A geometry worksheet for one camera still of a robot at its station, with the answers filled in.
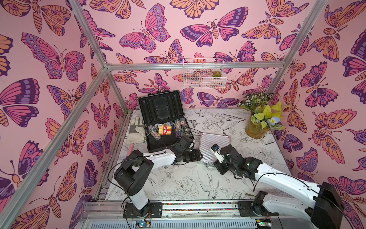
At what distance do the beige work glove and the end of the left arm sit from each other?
15.2 inches

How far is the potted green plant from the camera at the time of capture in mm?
850

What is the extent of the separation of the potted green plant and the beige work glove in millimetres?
718

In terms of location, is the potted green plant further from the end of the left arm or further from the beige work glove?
the beige work glove

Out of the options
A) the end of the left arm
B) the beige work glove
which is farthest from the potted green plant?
the beige work glove

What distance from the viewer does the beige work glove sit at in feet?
3.40

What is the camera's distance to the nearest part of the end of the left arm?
72cm

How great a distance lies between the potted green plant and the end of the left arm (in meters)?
0.43
